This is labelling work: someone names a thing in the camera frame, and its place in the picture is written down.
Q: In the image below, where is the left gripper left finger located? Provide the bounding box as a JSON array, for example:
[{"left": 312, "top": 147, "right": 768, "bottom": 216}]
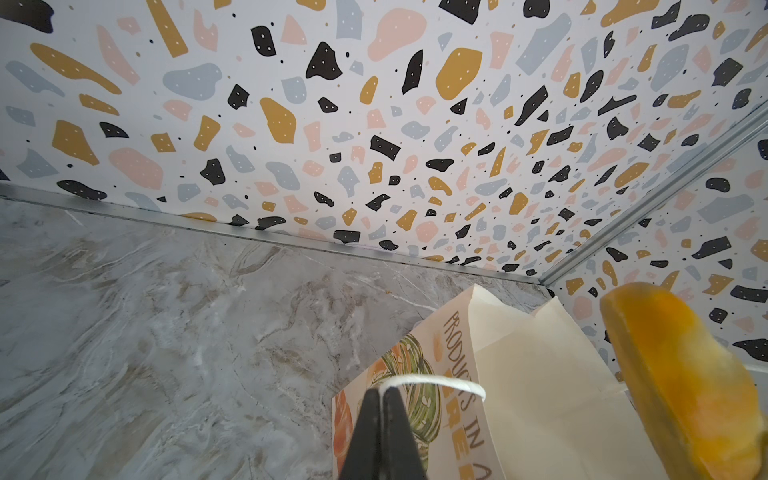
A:
[{"left": 339, "top": 389, "right": 382, "bottom": 480}]

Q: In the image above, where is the printed paper bread bag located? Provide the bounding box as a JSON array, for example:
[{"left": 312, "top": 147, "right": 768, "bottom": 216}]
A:
[{"left": 332, "top": 285, "right": 665, "bottom": 479}]

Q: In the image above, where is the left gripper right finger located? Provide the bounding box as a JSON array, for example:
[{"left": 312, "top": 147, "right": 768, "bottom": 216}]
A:
[{"left": 381, "top": 387, "right": 427, "bottom": 480}]

